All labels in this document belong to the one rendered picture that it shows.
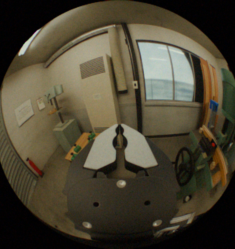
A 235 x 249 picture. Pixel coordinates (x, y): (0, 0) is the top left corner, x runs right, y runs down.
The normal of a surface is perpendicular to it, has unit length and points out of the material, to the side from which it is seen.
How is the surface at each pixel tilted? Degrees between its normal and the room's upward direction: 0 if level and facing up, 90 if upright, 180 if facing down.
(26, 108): 90
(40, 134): 90
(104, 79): 90
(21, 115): 90
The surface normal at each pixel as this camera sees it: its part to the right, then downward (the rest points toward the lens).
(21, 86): 0.97, -0.04
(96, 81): -0.17, 0.52
